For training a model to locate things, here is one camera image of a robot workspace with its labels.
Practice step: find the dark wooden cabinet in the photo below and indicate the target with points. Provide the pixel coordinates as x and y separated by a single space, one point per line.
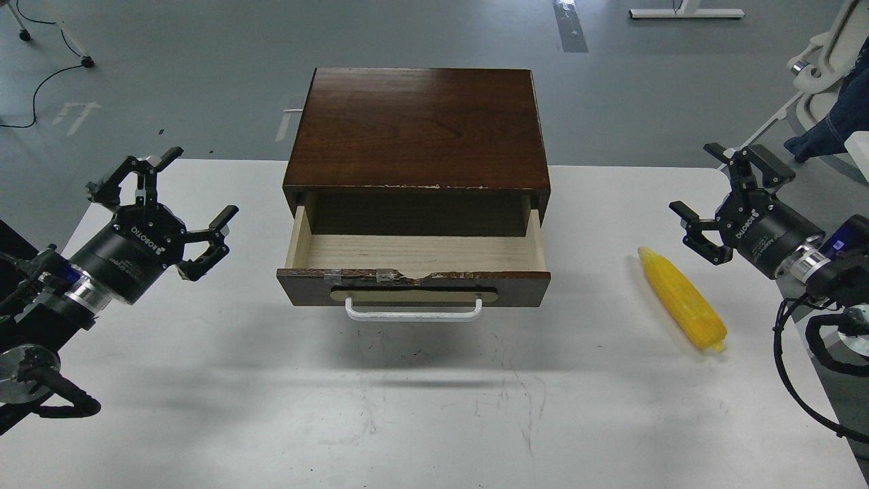
439 130

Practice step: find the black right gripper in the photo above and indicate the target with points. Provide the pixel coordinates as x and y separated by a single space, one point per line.
765 231

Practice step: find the blue jeans cloth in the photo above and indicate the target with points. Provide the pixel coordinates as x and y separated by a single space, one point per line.
849 114

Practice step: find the white desk foot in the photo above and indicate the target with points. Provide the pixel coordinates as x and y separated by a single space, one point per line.
687 10

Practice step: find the white office chair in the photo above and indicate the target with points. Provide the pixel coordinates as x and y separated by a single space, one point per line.
819 71

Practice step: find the wooden drawer with white handle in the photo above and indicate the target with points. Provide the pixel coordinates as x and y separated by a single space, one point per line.
416 278

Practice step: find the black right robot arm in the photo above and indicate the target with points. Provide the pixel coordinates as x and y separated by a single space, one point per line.
836 270

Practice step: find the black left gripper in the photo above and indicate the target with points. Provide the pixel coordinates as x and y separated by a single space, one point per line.
135 248

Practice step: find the yellow corn cob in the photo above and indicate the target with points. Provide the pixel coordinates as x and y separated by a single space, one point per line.
697 318

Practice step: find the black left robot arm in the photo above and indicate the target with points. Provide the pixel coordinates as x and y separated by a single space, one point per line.
57 297

